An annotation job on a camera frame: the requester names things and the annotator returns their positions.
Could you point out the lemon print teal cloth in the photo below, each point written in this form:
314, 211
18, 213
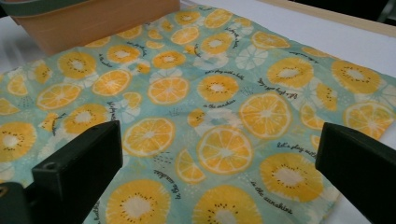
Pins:
199, 102

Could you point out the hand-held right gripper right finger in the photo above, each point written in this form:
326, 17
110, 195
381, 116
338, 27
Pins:
358, 168

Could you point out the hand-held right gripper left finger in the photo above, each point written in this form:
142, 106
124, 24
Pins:
77, 168

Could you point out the grey metal stand bar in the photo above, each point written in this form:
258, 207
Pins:
387, 11

